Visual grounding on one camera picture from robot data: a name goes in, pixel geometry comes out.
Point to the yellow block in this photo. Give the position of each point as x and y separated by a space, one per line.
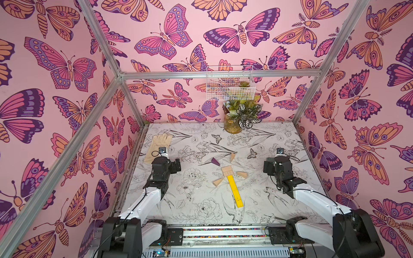
237 198
232 183

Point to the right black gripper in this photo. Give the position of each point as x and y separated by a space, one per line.
280 158

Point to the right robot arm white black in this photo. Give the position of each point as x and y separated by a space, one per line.
348 232

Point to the potted plant in amber jar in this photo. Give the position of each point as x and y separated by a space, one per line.
241 115

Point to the beige work glove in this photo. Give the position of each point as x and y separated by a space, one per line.
158 141

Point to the white wire basket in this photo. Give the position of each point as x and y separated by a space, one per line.
230 85

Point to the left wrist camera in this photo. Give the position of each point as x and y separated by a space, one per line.
163 152

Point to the natural wood wedge block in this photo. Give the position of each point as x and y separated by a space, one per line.
242 174

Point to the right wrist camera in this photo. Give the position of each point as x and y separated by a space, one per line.
280 152

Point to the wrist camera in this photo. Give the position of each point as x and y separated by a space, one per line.
163 152
280 152

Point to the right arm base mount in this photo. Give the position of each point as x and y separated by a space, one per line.
286 234

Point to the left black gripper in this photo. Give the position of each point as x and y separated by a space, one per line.
173 169

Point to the natural wood triangle block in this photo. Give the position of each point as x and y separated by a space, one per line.
232 157

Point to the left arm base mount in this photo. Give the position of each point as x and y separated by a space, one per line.
173 237

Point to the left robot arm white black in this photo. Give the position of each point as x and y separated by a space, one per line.
125 236

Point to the purple triangular block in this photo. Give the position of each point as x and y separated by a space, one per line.
215 161

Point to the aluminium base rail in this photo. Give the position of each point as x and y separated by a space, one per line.
234 242

